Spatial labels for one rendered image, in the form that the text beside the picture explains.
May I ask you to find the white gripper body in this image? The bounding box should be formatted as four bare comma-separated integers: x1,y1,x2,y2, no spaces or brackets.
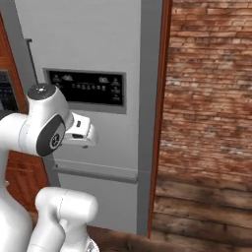
62,123,99,149

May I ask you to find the grey fridge drawer front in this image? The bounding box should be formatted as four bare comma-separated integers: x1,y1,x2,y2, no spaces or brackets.
56,171,139,235

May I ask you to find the grey fridge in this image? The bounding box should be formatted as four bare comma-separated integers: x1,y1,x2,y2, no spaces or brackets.
0,0,164,237

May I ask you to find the grey fridge door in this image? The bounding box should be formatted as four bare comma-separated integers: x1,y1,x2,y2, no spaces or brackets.
14,0,143,172

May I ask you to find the brown wooden side panel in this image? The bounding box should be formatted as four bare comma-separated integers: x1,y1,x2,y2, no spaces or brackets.
147,0,174,239

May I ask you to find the brown wooden cupboard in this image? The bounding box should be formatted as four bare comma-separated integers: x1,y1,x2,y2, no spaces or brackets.
0,13,51,215

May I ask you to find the grey horizontal fridge drawer handle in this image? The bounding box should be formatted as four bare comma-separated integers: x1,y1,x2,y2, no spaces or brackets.
51,158,139,184

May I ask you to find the black wall oven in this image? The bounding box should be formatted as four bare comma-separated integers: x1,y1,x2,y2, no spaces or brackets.
0,69,20,114

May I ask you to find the grey vertical fridge door handle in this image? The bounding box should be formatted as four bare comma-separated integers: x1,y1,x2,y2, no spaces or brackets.
24,37,39,87

